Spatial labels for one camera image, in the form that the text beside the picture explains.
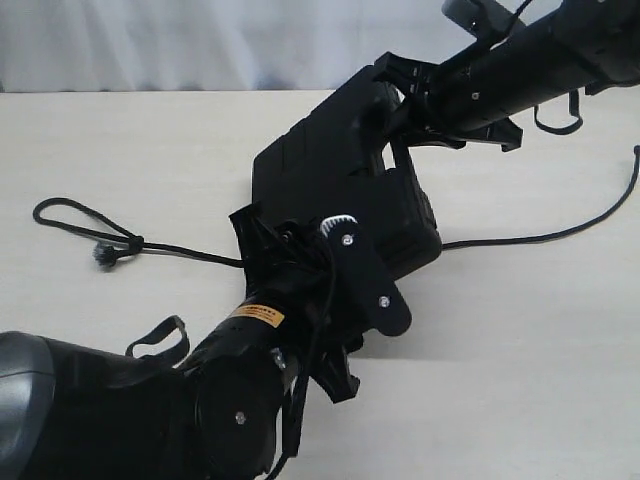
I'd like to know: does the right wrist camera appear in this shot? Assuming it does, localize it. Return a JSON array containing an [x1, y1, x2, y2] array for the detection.
[[441, 0, 513, 39]]

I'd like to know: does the black plastic carrying case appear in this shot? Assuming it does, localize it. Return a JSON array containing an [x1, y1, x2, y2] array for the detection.
[[252, 66, 442, 279]]

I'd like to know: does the black braided rope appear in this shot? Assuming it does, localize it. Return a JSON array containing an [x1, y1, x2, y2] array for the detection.
[[32, 145, 640, 274]]

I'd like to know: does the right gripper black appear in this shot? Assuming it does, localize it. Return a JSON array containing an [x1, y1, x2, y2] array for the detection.
[[368, 44, 530, 150]]

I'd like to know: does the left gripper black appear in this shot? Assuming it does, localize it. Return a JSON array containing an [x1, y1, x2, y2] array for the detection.
[[229, 203, 360, 403]]

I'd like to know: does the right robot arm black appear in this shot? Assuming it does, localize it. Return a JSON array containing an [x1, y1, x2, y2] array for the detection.
[[373, 1, 639, 152]]

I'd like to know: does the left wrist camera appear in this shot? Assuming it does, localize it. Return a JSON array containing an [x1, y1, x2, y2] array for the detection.
[[320, 214, 412, 337]]

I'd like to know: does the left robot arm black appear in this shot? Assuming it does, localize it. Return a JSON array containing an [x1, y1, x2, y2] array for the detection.
[[1, 205, 359, 479]]

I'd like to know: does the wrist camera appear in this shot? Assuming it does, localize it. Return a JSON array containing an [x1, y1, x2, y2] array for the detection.
[[441, 0, 513, 39], [320, 214, 412, 337]]

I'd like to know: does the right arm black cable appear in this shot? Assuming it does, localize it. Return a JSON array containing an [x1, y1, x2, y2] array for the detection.
[[532, 89, 584, 135]]

